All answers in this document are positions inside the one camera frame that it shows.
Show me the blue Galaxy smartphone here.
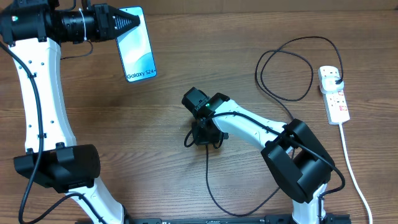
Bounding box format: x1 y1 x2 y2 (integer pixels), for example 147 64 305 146
116 6 157 83

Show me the white charger plug adapter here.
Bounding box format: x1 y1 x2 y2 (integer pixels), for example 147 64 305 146
320 77 345 94

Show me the white power strip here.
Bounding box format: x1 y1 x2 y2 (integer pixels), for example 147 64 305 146
318 65 350 125

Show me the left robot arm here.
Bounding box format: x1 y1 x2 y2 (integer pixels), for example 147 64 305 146
1 0 141 223

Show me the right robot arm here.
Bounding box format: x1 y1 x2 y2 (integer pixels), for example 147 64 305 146
182 87 336 223

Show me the black charging cable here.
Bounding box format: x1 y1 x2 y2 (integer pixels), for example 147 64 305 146
205 36 345 217

